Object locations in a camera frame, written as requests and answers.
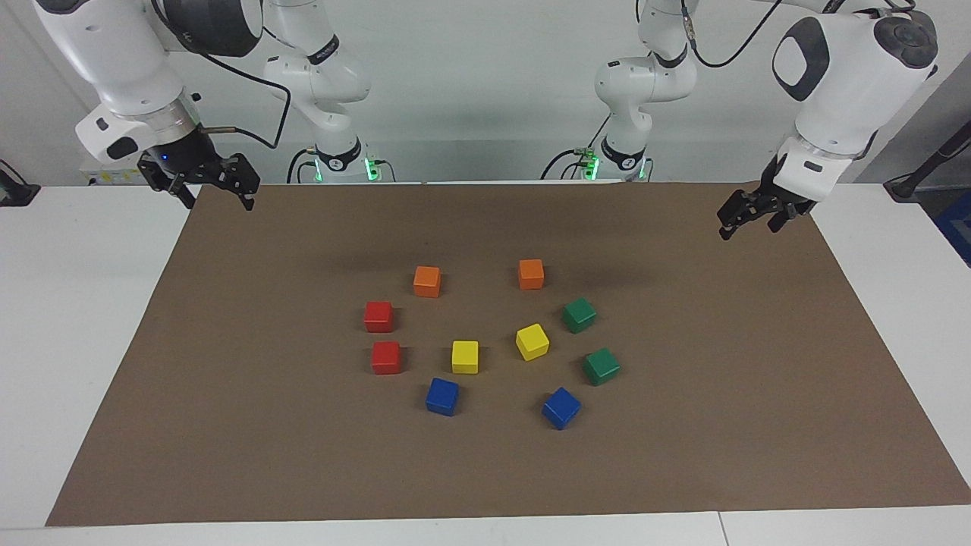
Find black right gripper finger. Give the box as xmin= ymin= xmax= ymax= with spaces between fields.
xmin=218 ymin=154 xmax=261 ymax=212
xmin=139 ymin=155 xmax=196 ymax=209

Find green wooden block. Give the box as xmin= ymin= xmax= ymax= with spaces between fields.
xmin=582 ymin=347 xmax=621 ymax=387
xmin=562 ymin=297 xmax=597 ymax=334

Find white box with yellow labels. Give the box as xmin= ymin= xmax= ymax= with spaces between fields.
xmin=82 ymin=164 xmax=146 ymax=187

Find blue crate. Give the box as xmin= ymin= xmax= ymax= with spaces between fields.
xmin=932 ymin=190 xmax=971 ymax=268

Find blue wooden block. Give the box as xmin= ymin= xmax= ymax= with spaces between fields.
xmin=541 ymin=387 xmax=583 ymax=431
xmin=425 ymin=378 xmax=460 ymax=417

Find brown paper mat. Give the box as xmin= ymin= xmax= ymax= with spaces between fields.
xmin=46 ymin=180 xmax=971 ymax=528

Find black right base cable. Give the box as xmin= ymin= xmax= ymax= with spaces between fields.
xmin=286 ymin=148 xmax=316 ymax=184

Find black base cable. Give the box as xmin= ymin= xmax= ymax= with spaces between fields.
xmin=540 ymin=114 xmax=612 ymax=181
xmin=286 ymin=148 xmax=316 ymax=184

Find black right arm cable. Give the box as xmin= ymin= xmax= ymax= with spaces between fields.
xmin=152 ymin=0 xmax=293 ymax=150

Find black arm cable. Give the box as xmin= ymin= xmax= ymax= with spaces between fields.
xmin=679 ymin=0 xmax=941 ymax=162
xmin=152 ymin=0 xmax=293 ymax=150

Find black clamp mount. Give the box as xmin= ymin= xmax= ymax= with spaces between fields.
xmin=0 ymin=159 xmax=40 ymax=207

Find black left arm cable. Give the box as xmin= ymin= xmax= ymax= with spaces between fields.
xmin=679 ymin=0 xmax=941 ymax=162

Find black left base cable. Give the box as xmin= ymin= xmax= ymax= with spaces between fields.
xmin=540 ymin=114 xmax=612 ymax=181

